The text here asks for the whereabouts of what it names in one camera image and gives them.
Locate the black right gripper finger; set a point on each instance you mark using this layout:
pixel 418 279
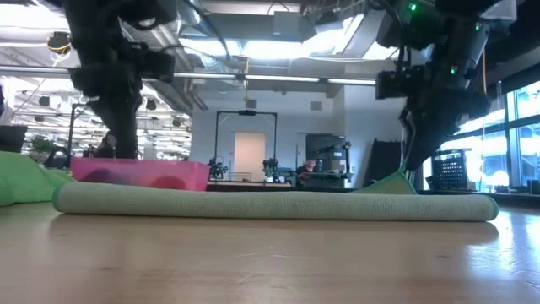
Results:
pixel 415 143
pixel 436 137

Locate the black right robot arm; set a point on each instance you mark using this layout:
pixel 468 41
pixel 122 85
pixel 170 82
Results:
pixel 447 25

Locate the black computer monitor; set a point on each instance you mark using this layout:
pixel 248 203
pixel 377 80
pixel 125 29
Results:
pixel 10 139

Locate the background wooden table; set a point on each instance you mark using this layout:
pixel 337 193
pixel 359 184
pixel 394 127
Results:
pixel 249 184

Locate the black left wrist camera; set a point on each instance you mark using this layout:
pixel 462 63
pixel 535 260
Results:
pixel 158 66

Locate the black plastic crate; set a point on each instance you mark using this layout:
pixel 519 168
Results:
pixel 449 173

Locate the green potted plant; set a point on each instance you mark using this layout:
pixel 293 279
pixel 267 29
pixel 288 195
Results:
pixel 42 145

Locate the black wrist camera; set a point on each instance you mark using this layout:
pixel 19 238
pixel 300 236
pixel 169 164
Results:
pixel 396 84
pixel 158 66

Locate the black equipment cabinet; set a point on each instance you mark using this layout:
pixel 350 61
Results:
pixel 325 145

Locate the pink plastic bin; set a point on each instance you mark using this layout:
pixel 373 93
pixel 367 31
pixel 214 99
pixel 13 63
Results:
pixel 169 173

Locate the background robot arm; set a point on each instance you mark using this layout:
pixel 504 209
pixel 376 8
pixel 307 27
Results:
pixel 217 166
pixel 272 166

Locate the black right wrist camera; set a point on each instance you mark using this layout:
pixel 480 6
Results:
pixel 396 84

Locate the bright green microfiber towel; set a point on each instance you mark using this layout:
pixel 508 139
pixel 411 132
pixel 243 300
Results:
pixel 21 181

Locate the black standing panel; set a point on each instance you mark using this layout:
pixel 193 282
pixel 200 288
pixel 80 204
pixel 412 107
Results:
pixel 381 162

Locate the pale green microfiber towel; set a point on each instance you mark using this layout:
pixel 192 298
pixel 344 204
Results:
pixel 274 204

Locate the person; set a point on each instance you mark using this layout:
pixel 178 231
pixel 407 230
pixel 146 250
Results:
pixel 105 148
pixel 306 168

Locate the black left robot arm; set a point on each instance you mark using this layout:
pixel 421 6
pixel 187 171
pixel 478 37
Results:
pixel 101 29

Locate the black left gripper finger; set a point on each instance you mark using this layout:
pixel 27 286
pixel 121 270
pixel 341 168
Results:
pixel 131 131
pixel 111 126

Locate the black background rig frame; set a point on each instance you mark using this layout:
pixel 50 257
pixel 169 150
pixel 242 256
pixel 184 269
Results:
pixel 69 135
pixel 246 112

